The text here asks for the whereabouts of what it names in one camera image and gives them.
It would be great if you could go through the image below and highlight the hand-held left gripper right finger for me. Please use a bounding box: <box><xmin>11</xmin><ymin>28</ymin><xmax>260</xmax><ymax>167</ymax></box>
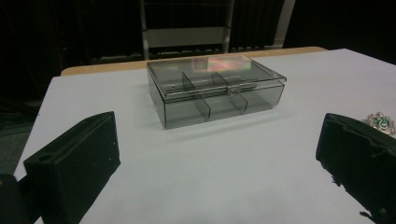
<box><xmin>316</xmin><ymin>112</ymin><xmax>396</xmax><ymax>224</ymax></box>

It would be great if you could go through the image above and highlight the white table cover sheet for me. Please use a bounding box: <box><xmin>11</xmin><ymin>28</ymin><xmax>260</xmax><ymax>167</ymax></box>
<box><xmin>13</xmin><ymin>48</ymin><xmax>396</xmax><ymax>224</ymax></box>

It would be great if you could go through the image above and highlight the metal floor rail frame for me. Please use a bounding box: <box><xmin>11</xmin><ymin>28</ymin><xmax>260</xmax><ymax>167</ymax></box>
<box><xmin>90</xmin><ymin>45</ymin><xmax>284</xmax><ymax>64</ymax></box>

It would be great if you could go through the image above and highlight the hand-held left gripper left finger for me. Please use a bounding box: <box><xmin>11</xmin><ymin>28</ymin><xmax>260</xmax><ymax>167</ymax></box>
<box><xmin>23</xmin><ymin>111</ymin><xmax>121</xmax><ymax>224</ymax></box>

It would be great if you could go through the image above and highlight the white slanted metal bar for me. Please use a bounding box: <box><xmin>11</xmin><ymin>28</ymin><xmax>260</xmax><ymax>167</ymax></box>
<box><xmin>273</xmin><ymin>0</ymin><xmax>297</xmax><ymax>49</ymax></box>

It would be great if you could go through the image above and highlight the green and silver brooch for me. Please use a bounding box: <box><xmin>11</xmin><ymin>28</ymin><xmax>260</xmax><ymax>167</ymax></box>
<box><xmin>366</xmin><ymin>111</ymin><xmax>396</xmax><ymax>136</ymax></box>

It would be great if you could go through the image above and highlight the white metal stand frame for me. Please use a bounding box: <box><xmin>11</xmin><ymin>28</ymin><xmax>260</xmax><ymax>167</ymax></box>
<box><xmin>138</xmin><ymin>0</ymin><xmax>236</xmax><ymax>61</ymax></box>

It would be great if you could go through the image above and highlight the smoky transparent plastic compartment box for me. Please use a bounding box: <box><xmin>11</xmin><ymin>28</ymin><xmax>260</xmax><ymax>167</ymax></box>
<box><xmin>146</xmin><ymin>55</ymin><xmax>288</xmax><ymax>130</ymax></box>

